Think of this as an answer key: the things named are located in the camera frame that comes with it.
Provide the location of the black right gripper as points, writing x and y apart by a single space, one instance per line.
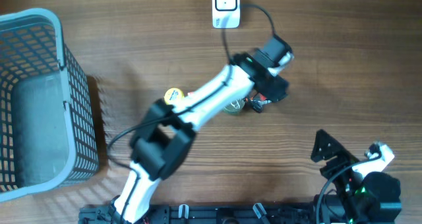
335 149

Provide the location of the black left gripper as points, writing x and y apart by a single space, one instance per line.
277 89

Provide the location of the black red snack packet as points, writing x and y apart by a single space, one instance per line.
256 102

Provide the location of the yellow lidded jar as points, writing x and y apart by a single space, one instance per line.
173 95

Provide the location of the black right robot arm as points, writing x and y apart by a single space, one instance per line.
356 191

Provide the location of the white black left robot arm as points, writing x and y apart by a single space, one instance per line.
162 140

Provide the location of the white barcode scanner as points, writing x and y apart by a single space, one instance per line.
226 14

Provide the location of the grey plastic basket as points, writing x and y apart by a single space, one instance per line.
47 129

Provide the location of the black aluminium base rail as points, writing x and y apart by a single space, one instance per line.
166 214

